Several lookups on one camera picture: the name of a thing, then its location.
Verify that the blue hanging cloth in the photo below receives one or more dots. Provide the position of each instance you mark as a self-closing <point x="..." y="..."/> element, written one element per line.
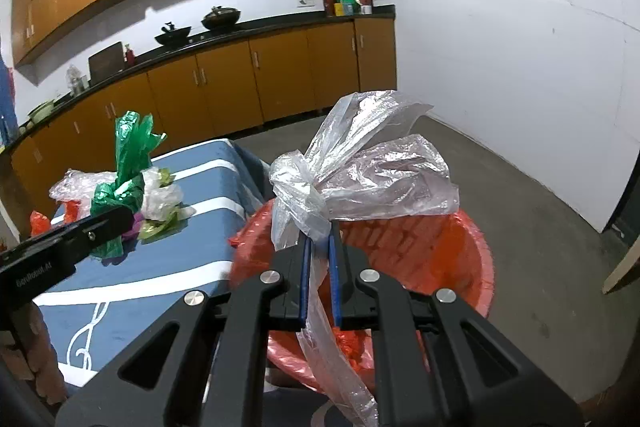
<point x="5" y="107"/>

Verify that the light green wrapper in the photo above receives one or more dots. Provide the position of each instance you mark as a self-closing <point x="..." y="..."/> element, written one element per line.
<point x="155" y="229"/>

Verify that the blue white striped tablecloth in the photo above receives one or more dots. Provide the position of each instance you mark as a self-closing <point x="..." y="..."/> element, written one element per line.
<point x="190" y="267"/>

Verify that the person's left hand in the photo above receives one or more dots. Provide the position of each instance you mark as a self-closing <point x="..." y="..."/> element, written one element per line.
<point x="39" y="357"/>

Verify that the pale green cooking pot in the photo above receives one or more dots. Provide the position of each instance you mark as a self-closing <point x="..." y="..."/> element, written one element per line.
<point x="41" y="112"/>

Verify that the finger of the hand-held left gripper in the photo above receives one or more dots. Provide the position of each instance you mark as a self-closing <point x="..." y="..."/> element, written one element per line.
<point x="102" y="227"/>

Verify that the small clear crumpled bag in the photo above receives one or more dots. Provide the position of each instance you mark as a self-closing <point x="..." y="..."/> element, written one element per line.
<point x="75" y="184"/>

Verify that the dark cutting board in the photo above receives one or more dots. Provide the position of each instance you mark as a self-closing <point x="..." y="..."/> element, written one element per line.
<point x="106" y="62"/>

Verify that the red plastic bag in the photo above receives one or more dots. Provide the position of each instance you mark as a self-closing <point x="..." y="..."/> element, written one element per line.
<point x="38" y="223"/>
<point x="72" y="209"/>
<point x="350" y="347"/>

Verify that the black pot with lid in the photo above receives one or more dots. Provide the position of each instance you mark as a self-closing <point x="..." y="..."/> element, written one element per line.
<point x="220" y="19"/>

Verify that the green plastic bag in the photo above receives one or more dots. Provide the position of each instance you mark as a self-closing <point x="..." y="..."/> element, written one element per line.
<point x="131" y="147"/>

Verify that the purple wrapper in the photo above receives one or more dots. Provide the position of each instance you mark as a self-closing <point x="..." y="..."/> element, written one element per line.
<point x="131" y="232"/>

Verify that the glass jar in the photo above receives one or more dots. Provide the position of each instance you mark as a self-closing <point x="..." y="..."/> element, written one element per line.
<point x="77" y="82"/>

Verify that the large clear plastic bag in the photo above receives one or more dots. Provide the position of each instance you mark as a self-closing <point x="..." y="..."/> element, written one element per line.
<point x="380" y="177"/>

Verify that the red woven plastic basket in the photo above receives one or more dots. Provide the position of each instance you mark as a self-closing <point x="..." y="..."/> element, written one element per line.
<point x="450" y="257"/>

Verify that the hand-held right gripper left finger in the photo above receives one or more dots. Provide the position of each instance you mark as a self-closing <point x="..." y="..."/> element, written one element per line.
<point x="304" y="279"/>

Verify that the orange lower kitchen cabinets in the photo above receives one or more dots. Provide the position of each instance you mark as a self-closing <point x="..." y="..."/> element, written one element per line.
<point x="280" y="77"/>

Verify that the red bottle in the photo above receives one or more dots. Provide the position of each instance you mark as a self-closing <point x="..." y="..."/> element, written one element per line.
<point x="130" y="57"/>

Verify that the black kitchen countertop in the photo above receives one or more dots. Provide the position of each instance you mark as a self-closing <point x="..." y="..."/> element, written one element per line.
<point x="280" y="26"/>

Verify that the yellow box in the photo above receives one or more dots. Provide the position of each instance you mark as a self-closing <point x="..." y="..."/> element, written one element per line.
<point x="340" y="9"/>

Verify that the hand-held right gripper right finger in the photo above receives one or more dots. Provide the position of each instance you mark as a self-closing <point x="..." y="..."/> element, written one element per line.
<point x="334" y="284"/>

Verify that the white plastic bag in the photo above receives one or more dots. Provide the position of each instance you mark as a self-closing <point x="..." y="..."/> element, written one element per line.
<point x="162" y="199"/>

